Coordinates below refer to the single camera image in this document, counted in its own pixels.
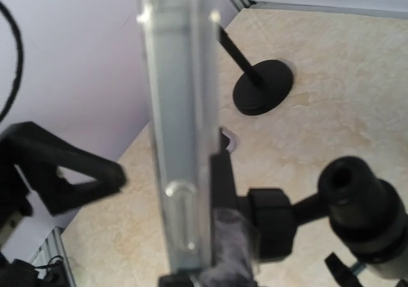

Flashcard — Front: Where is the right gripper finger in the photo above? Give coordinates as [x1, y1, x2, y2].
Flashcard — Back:
[1, 122, 127, 217]

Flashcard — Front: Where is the phone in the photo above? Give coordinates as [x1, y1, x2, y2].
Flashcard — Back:
[138, 0, 220, 273]

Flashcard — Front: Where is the black round-base phone stand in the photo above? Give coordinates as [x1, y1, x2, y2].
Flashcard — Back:
[219, 26, 295, 116]

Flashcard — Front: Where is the tall black phone stand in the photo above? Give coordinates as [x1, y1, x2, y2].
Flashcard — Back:
[157, 129, 407, 286]

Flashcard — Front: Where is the right black camera cable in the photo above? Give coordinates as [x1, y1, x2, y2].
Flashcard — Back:
[0, 1, 25, 121]

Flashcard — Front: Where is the front aluminium rail base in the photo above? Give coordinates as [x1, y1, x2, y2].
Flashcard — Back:
[29, 226, 77, 287]

